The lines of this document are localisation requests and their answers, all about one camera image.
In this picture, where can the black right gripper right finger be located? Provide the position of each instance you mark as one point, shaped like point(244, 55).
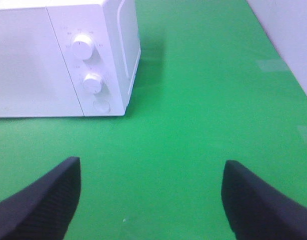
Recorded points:
point(257, 211)

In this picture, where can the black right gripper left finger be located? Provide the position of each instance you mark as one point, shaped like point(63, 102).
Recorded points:
point(44, 209)

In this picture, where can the round microwave door button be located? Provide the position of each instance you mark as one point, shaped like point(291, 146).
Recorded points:
point(102, 106)

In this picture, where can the white lower microwave knob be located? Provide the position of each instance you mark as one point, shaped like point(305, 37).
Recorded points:
point(93, 83)

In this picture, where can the white microwave knob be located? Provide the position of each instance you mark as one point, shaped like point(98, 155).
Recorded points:
point(82, 47)
point(93, 83)

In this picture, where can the white microwave oven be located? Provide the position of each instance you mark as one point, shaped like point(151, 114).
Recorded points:
point(113, 27)

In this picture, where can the white upper microwave knob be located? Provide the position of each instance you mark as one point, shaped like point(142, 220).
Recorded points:
point(82, 47)

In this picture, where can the white partition panel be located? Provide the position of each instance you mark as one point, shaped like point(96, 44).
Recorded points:
point(285, 24)

